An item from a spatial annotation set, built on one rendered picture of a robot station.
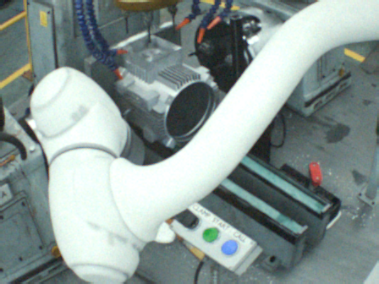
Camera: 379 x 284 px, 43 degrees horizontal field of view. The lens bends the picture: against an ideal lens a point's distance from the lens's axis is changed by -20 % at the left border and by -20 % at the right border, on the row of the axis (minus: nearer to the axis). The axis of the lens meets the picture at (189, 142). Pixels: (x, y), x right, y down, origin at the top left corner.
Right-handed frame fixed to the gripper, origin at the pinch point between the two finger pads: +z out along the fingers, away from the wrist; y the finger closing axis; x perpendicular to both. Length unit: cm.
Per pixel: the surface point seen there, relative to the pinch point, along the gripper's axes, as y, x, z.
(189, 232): -0.9, 1.9, 4.8
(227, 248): -10.0, 0.2, 4.0
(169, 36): 51, -36, 20
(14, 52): 322, -18, 138
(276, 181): 6.9, -20.2, 33.4
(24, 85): 256, -3, 129
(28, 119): 41.9, 6.3, -9.0
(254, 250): -13.5, -2.2, 6.5
